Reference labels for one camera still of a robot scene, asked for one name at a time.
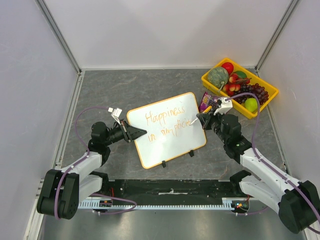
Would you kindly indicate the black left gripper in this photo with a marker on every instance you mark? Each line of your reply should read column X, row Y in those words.
column 130, row 133

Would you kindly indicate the red apple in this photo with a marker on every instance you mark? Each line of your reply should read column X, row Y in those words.
column 229, row 67

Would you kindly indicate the white marker pen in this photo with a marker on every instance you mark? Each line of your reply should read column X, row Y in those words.
column 203, row 116

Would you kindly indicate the dark purple grape bunch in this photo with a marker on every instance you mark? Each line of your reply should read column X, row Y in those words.
column 259, row 91

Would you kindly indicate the black whiteboard stand foot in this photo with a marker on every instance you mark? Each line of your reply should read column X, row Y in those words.
column 163, row 163

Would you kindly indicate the light blue cable duct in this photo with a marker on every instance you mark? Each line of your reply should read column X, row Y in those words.
column 94, row 203

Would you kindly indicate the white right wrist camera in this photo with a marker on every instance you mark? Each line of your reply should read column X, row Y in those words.
column 224, row 105

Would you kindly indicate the green netted melon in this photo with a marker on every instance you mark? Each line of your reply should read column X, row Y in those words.
column 218, row 77

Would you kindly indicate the yellow framed whiteboard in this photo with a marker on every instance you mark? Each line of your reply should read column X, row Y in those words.
column 171, row 129

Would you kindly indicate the red yellow peach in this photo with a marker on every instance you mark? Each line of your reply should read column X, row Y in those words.
column 234, row 79

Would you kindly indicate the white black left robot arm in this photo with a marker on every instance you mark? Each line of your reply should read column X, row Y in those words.
column 63, row 189

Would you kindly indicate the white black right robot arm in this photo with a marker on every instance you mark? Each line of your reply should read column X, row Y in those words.
column 296, row 203

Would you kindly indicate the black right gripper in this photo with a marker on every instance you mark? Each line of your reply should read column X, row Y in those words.
column 208, row 122

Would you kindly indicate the aluminium frame rail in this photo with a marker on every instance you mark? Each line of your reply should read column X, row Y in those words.
column 58, row 34

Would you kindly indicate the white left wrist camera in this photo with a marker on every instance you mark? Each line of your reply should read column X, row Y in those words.
column 115, row 113

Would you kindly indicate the green orange mango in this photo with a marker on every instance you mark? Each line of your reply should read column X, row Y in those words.
column 241, row 74

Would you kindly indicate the purple grape snack bag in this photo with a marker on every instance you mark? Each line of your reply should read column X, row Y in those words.
column 209, row 103

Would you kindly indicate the yellow plastic fruit tray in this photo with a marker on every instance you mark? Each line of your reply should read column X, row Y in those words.
column 228, row 89

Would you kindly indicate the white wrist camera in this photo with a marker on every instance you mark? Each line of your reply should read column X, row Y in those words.
column 224, row 105
column 115, row 113

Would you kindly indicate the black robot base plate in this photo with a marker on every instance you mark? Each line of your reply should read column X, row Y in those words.
column 172, row 191

